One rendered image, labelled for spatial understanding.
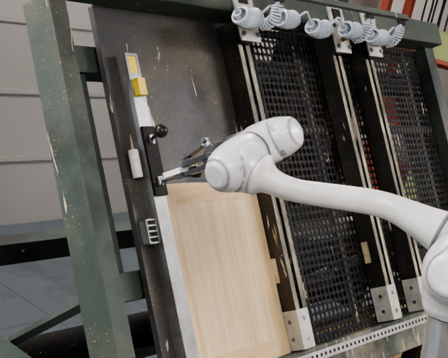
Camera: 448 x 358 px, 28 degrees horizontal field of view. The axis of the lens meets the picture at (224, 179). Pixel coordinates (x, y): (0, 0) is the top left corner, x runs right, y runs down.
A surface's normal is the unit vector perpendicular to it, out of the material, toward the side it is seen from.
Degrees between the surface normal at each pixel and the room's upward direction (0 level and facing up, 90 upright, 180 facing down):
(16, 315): 0
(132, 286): 58
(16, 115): 90
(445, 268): 84
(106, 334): 90
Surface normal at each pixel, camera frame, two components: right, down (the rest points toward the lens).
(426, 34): 0.74, -0.23
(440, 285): -0.39, -0.05
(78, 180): -0.64, 0.04
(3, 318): 0.22, -0.94
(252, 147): 0.35, -0.75
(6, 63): 0.74, 0.33
